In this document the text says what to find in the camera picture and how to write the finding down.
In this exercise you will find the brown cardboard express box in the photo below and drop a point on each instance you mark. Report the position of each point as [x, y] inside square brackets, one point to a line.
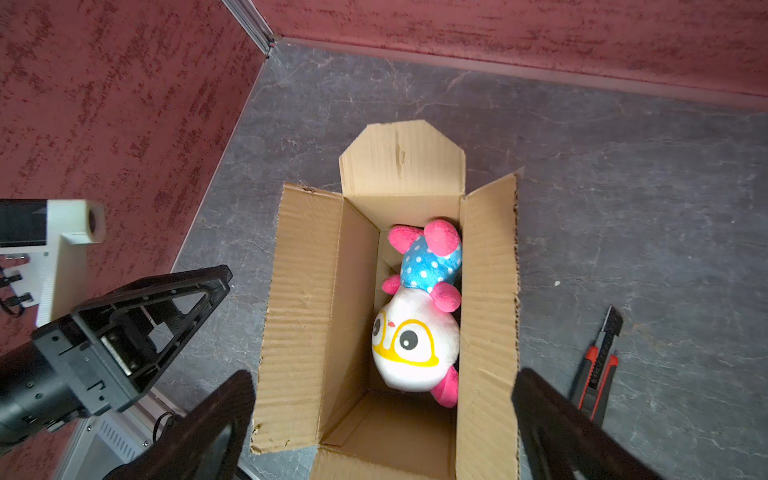
[317, 382]

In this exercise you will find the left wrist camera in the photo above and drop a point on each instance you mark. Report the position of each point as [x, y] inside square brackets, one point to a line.
[46, 243]

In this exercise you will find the red black utility knife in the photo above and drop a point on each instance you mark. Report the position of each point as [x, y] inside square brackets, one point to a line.
[593, 381]

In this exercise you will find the left aluminium corner post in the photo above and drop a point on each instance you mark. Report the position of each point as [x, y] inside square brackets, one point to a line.
[253, 23]

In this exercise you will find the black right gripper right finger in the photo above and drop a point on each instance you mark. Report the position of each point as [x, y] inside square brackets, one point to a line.
[559, 440]

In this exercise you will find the white pink blue plush toy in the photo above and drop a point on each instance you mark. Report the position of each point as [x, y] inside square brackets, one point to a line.
[415, 338]

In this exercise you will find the white slotted cable duct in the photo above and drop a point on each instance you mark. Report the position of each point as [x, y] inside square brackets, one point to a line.
[102, 443]

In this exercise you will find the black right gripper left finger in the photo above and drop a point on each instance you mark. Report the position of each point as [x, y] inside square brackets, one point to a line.
[206, 444]

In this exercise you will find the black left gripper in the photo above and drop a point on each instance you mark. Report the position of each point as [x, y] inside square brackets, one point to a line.
[108, 354]

